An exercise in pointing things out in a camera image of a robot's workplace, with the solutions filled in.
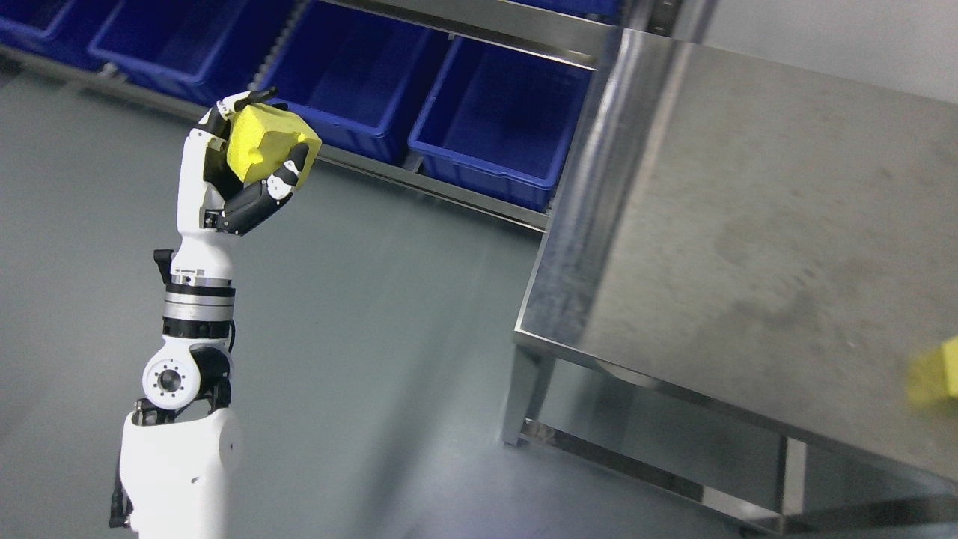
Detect yellow foam block with notch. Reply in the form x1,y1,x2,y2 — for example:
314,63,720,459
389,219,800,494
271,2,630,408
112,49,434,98
226,103,322,184

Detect metal shelf rack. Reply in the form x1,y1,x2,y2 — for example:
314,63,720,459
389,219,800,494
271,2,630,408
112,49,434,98
0,0,719,233

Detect yellow foam cube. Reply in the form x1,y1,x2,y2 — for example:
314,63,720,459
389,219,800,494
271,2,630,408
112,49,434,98
906,335,957,407

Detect stainless steel table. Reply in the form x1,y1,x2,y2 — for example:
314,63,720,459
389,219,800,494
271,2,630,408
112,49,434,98
501,28,956,538

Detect blue plastic bin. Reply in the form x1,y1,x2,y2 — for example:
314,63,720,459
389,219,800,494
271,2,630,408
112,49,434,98
407,37,592,212
1,1,120,71
87,1,296,103
260,1,451,166

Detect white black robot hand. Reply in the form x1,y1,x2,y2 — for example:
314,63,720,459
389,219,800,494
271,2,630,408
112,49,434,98
168,88,316,287

